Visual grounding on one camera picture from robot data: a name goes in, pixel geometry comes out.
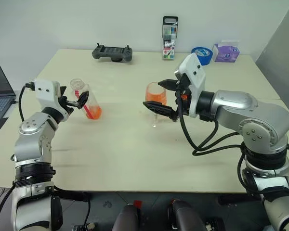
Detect blue tape roll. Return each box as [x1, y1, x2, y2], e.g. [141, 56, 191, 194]
[191, 46, 213, 66]

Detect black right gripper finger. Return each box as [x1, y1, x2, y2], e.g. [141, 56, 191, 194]
[158, 78, 180, 91]
[142, 101, 181, 122]

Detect grey handheld game controller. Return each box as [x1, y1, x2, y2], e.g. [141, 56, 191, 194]
[91, 42, 133, 63]

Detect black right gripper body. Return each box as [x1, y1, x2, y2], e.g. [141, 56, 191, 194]
[174, 77, 193, 116]

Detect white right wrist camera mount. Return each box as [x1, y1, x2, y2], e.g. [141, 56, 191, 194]
[174, 53, 207, 118]

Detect grey partition panel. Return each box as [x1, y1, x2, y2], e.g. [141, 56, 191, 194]
[254, 0, 289, 101]

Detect clear plastic bottle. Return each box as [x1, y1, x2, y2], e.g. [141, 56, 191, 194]
[69, 78, 103, 120]

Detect wine glass with orange drink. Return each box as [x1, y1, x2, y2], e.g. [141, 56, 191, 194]
[145, 81, 168, 128]

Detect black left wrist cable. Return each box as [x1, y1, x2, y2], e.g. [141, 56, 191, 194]
[18, 82, 36, 122]

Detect marker pen set box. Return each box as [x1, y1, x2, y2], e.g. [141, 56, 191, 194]
[161, 16, 179, 61]

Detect purple tissue box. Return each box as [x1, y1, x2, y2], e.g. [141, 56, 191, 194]
[212, 39, 241, 63]

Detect dark grey laptop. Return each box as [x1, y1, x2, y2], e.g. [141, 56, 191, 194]
[0, 54, 17, 130]

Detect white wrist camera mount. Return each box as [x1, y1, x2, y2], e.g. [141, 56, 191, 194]
[174, 53, 207, 118]
[34, 78, 66, 109]

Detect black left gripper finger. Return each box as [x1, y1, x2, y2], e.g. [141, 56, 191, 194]
[66, 90, 90, 110]

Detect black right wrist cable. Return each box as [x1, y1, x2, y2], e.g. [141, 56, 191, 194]
[175, 89, 253, 193]

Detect dark grey rounded shape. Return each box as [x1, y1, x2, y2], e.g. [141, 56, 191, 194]
[168, 198, 203, 231]
[112, 203, 145, 231]

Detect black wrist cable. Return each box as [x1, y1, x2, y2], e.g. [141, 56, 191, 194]
[175, 89, 253, 193]
[18, 82, 36, 122]

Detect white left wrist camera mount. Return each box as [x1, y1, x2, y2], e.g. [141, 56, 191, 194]
[34, 78, 66, 109]

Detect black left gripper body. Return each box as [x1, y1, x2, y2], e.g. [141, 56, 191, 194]
[58, 96, 75, 115]

